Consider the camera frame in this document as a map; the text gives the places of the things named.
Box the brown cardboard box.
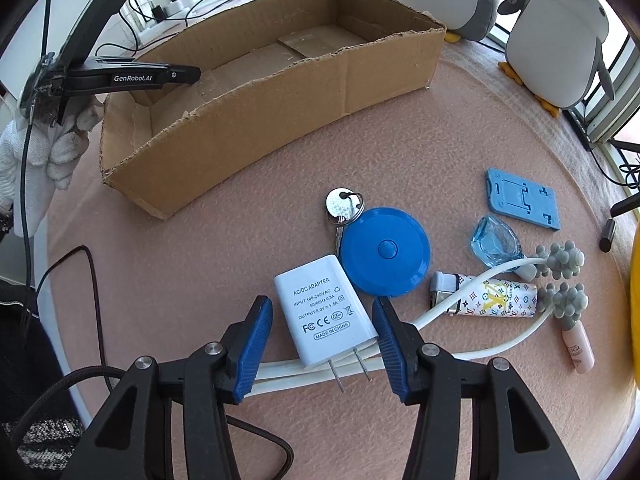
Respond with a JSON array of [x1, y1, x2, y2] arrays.
[[98, 0, 447, 221]]

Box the white cable with grey ends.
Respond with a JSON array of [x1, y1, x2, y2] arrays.
[[250, 241, 590, 393]]

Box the pink felt mat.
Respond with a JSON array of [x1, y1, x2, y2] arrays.
[[45, 25, 636, 480]]

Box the black power strip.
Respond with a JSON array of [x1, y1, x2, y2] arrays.
[[564, 109, 597, 152]]

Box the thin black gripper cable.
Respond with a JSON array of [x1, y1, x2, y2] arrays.
[[19, 0, 55, 286]]

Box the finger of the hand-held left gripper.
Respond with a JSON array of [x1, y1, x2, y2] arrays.
[[166, 64, 202, 86]]

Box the black tripod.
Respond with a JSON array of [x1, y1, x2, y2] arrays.
[[600, 140, 640, 253]]

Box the person's left hand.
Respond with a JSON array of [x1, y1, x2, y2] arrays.
[[0, 96, 105, 237]]

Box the white window frame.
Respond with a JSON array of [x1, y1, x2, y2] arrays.
[[580, 25, 640, 145]]

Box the black white tweed cloth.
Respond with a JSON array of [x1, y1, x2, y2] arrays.
[[2, 416, 86, 466]]

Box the blue phone stand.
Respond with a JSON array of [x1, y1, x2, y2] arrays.
[[484, 167, 562, 231]]

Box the blue round tape measure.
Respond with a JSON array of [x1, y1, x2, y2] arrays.
[[339, 206, 432, 297]]

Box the small white bottle grey cap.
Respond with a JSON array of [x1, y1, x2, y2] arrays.
[[560, 327, 596, 375]]

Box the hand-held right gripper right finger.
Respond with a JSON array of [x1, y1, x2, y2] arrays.
[[371, 296, 583, 480]]

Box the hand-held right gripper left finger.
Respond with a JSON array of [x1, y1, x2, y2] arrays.
[[60, 296, 274, 480]]

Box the blue glass perfume bottle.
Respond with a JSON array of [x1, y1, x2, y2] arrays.
[[469, 214, 538, 281]]

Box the black braided cable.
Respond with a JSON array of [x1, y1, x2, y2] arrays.
[[10, 245, 126, 441]]

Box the white power adapter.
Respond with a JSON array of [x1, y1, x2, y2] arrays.
[[273, 254, 379, 393]]

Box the black windowsill cables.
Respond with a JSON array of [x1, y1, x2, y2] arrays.
[[96, 0, 283, 57]]

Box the silver key with ring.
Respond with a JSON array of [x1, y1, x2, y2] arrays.
[[325, 187, 367, 256]]

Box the yellow bowl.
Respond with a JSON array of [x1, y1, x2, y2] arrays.
[[622, 237, 640, 386]]

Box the white patterned lighter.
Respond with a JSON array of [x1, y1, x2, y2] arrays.
[[429, 271, 538, 320]]

